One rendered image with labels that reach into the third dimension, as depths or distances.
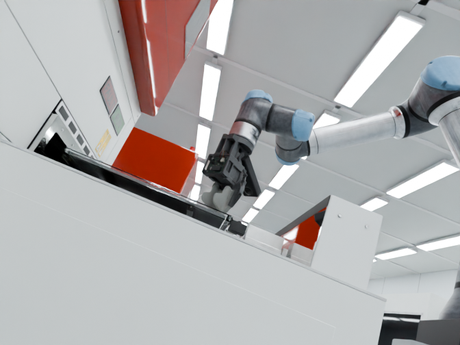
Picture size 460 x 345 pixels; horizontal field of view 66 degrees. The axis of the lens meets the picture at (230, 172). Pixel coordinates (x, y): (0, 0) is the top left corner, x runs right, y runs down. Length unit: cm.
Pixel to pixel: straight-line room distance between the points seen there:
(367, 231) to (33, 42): 61
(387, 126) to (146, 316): 82
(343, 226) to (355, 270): 7
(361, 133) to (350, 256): 51
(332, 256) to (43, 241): 41
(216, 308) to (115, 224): 17
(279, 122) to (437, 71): 39
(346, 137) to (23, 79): 77
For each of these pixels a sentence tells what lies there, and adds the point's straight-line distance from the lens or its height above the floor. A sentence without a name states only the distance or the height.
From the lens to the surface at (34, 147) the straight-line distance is 75.
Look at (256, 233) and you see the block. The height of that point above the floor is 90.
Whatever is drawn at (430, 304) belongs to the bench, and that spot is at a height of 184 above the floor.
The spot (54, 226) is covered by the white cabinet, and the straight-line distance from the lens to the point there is 50.
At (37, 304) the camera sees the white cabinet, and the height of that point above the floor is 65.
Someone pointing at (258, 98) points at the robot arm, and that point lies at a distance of 92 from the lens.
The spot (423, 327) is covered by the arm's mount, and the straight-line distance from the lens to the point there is 101.
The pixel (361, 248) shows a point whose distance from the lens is 61.
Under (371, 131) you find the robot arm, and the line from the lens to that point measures 105.
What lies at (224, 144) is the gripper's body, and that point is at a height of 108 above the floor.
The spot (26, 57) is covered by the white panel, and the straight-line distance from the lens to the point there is 66.
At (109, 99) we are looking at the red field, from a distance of 97.
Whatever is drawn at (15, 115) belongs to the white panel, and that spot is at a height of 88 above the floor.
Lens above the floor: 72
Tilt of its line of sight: 21 degrees up
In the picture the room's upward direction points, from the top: 23 degrees clockwise
